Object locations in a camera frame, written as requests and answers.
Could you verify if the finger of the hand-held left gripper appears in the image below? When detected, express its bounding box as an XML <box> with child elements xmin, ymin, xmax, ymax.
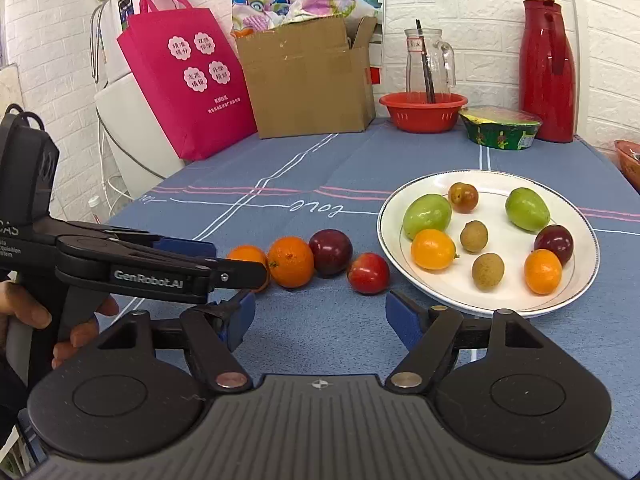
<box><xmin>55</xmin><ymin>235</ymin><xmax>267</xmax><ymax>306</ymax></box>
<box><xmin>57</xmin><ymin>220</ymin><xmax>217</xmax><ymax>262</ymax></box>

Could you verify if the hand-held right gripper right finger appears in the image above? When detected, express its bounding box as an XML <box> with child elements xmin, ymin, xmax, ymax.
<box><xmin>385</xmin><ymin>290</ymin><xmax>548</xmax><ymax>392</ymax></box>

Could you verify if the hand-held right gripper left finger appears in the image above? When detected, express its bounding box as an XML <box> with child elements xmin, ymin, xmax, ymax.
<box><xmin>95</xmin><ymin>290</ymin><xmax>257</xmax><ymax>392</ymax></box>

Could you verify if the small orange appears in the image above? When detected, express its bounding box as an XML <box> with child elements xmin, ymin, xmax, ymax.
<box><xmin>524</xmin><ymin>249</ymin><xmax>563</xmax><ymax>295</ymax></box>
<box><xmin>267</xmin><ymin>236</ymin><xmax>315</xmax><ymax>289</ymax></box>
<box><xmin>410</xmin><ymin>228</ymin><xmax>459</xmax><ymax>271</ymax></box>
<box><xmin>226</xmin><ymin>245</ymin><xmax>271</xmax><ymax>293</ymax></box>

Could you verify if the bright red plum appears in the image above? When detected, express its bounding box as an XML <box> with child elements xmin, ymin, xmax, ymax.
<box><xmin>347</xmin><ymin>253</ymin><xmax>391</xmax><ymax>295</ymax></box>

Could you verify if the dark red plum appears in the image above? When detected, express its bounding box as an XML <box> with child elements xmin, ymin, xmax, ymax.
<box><xmin>533</xmin><ymin>224</ymin><xmax>575</xmax><ymax>267</ymax></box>
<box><xmin>308</xmin><ymin>229</ymin><xmax>354</xmax><ymax>276</ymax></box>

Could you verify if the brown longan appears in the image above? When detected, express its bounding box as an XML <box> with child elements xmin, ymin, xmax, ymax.
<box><xmin>459</xmin><ymin>220</ymin><xmax>489</xmax><ymax>254</ymax></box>
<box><xmin>471</xmin><ymin>253</ymin><xmax>505</xmax><ymax>292</ymax></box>

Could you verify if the green jujube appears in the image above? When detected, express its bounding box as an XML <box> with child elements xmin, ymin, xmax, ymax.
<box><xmin>504</xmin><ymin>187</ymin><xmax>551</xmax><ymax>232</ymax></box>
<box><xmin>403</xmin><ymin>193</ymin><xmax>453</xmax><ymax>241</ymax></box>

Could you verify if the white ceramic plate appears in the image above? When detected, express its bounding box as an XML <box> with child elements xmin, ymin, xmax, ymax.
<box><xmin>376</xmin><ymin>170</ymin><xmax>601</xmax><ymax>318</ymax></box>

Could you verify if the reddish brown jujube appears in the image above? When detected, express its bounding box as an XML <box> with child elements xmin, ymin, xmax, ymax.
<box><xmin>447</xmin><ymin>182</ymin><xmax>480</xmax><ymax>214</ymax></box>

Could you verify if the person's left hand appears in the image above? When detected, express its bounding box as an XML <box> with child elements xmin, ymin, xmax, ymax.
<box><xmin>0</xmin><ymin>280</ymin><xmax>121</xmax><ymax>371</ymax></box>

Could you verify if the clear plastic bottle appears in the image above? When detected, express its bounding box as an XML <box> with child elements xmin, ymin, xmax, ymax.
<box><xmin>87</xmin><ymin>195</ymin><xmax>108</xmax><ymax>226</ymax></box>

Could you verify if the white water dispenser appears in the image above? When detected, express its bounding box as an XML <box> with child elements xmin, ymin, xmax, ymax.
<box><xmin>91</xmin><ymin>0</ymin><xmax>187</xmax><ymax>188</ymax></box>

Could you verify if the pink tote bag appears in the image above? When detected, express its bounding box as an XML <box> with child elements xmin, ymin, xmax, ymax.
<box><xmin>116</xmin><ymin>0</ymin><xmax>258</xmax><ymax>161</ymax></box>

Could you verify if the blue striped tablecloth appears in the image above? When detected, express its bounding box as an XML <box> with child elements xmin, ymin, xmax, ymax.
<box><xmin>97</xmin><ymin>119</ymin><xmax>640</xmax><ymax>456</ymax></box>

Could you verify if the cardboard box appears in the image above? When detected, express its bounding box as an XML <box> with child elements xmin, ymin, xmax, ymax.
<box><xmin>234</xmin><ymin>15</ymin><xmax>378</xmax><ymax>140</ymax></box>

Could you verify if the red plastic basket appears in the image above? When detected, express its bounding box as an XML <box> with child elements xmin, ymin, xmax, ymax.
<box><xmin>379</xmin><ymin>92</ymin><xmax>469</xmax><ymax>134</ymax></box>

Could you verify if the green instant noodle bowl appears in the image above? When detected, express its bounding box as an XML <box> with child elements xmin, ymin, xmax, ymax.
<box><xmin>459</xmin><ymin>106</ymin><xmax>544</xmax><ymax>151</ymax></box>

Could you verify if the glass pitcher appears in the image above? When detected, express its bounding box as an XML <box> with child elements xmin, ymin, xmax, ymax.
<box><xmin>405</xmin><ymin>28</ymin><xmax>457</xmax><ymax>96</ymax></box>

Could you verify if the dark utensil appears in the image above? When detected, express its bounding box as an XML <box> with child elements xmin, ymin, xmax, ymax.
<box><xmin>415</xmin><ymin>19</ymin><xmax>437</xmax><ymax>103</ymax></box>

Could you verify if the red thermos jug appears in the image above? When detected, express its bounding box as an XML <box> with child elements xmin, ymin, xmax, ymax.
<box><xmin>518</xmin><ymin>0</ymin><xmax>577</xmax><ymax>143</ymax></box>

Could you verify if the orange boat-shaped tray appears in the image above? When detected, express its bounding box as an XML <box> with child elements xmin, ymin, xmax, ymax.
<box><xmin>615</xmin><ymin>140</ymin><xmax>640</xmax><ymax>196</ymax></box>

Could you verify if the floral cloth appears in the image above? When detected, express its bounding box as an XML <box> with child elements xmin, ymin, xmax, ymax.
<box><xmin>231</xmin><ymin>0</ymin><xmax>377</xmax><ymax>36</ymax></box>

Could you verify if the white wall conduit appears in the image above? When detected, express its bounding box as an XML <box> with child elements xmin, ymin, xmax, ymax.
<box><xmin>564</xmin><ymin>0</ymin><xmax>583</xmax><ymax>136</ymax></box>

